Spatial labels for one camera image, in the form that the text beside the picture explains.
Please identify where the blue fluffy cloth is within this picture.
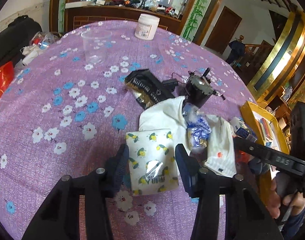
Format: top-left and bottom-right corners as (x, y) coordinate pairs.
(248, 158), (271, 176)

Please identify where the person in dark clothes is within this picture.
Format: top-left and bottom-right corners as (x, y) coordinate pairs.
(226, 35), (245, 64)

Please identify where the white sock with red mark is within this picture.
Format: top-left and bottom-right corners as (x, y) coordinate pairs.
(204, 115), (237, 178)

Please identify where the red plastic bag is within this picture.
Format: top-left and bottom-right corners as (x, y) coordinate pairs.
(0, 61), (15, 98)

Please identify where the white plastic jar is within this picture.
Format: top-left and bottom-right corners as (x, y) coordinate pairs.
(135, 14), (160, 41)

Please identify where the black gold snack bag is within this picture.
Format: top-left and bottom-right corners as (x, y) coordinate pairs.
(124, 69), (174, 110)

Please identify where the yellow cardboard box lid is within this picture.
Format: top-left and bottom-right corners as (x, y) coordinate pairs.
(240, 101), (289, 204)

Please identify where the white cloth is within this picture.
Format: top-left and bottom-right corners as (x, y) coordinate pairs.
(138, 96), (191, 153)

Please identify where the black cylindrical motor device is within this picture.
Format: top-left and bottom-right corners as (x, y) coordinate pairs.
(184, 68), (226, 108)

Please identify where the red mesh bag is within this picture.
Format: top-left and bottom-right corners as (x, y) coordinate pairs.
(235, 150), (251, 164)

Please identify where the blue white crinkled plastic bag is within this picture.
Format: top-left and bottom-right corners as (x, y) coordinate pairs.
(182, 103), (212, 153)

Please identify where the blue white tissue packet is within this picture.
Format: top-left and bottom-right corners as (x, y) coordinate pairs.
(229, 116), (257, 142)

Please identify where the lemon print tissue pack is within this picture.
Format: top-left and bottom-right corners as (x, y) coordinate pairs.
(125, 129), (179, 196)

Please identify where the purple floral tablecloth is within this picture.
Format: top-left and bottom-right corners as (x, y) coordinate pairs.
(0, 21), (254, 239)

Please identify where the clear plastic cup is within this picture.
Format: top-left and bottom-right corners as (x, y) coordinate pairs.
(81, 29), (112, 64)

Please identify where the person's right hand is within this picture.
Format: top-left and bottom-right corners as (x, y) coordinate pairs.
(267, 178), (305, 219)

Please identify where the black bag on left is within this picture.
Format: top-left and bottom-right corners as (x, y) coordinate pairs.
(0, 15), (42, 67)

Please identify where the black power adapter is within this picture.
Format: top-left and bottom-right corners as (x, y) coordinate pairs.
(162, 79), (179, 91)

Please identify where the wooden counter with clutter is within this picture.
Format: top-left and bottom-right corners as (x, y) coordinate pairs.
(63, 5), (183, 35)

